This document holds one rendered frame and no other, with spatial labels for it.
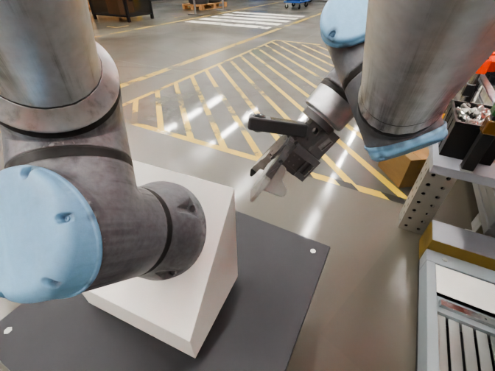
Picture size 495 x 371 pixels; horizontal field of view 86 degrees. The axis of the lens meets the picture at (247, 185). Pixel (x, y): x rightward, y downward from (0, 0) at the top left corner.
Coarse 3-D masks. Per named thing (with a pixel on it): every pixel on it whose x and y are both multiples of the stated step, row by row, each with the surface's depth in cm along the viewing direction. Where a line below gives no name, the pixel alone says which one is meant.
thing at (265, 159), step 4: (268, 152) 58; (264, 156) 59; (268, 156) 58; (260, 160) 60; (264, 160) 59; (268, 160) 58; (256, 164) 61; (260, 164) 61; (264, 164) 60; (252, 168) 62; (256, 168) 62; (260, 168) 61; (264, 168) 62; (252, 172) 63
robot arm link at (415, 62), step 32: (384, 0) 14; (416, 0) 12; (448, 0) 12; (480, 0) 11; (384, 32) 16; (416, 32) 14; (448, 32) 13; (480, 32) 13; (384, 64) 19; (416, 64) 16; (448, 64) 16; (480, 64) 17; (352, 96) 35; (384, 96) 23; (416, 96) 20; (448, 96) 21; (384, 128) 29; (416, 128) 28
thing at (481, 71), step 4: (492, 56) 169; (488, 60) 156; (492, 60) 158; (484, 64) 157; (488, 64) 156; (492, 64) 158; (480, 68) 159; (484, 68) 158; (488, 68) 159; (492, 68) 159; (476, 72) 161; (480, 72) 160; (484, 72) 159
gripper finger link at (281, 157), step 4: (284, 148) 50; (288, 148) 50; (280, 152) 50; (284, 152) 49; (276, 156) 50; (280, 156) 49; (284, 156) 49; (276, 160) 49; (280, 160) 49; (284, 160) 49; (272, 164) 49; (276, 164) 49; (280, 164) 49; (272, 168) 49; (276, 168) 49; (268, 172) 49; (272, 172) 49; (268, 176) 49; (272, 176) 49
